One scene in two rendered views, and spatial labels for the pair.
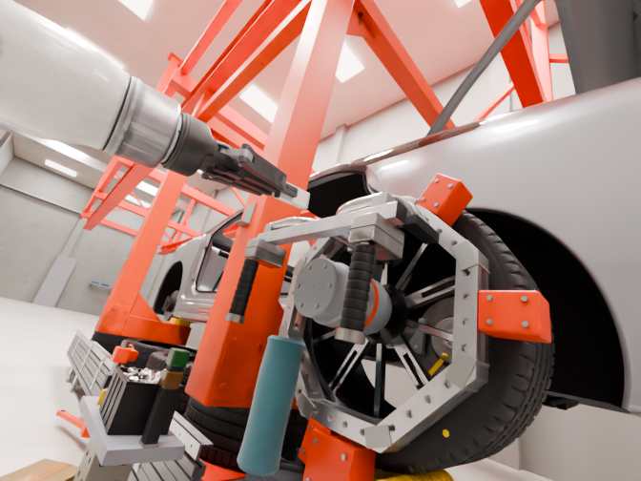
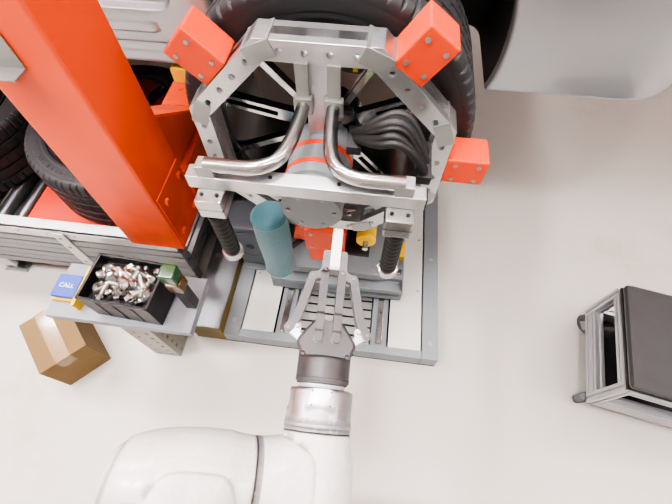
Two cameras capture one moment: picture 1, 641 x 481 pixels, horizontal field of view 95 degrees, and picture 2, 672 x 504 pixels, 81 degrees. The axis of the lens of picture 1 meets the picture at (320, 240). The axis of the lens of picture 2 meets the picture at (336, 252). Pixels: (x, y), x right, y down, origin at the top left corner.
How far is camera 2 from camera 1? 0.85 m
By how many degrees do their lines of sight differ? 87
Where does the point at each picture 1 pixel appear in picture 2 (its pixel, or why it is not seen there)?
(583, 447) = not seen: outside the picture
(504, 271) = (463, 110)
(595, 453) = not seen: outside the picture
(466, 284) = (439, 156)
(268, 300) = (153, 135)
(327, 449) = (322, 235)
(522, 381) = not seen: hidden behind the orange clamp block
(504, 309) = (462, 172)
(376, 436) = (360, 227)
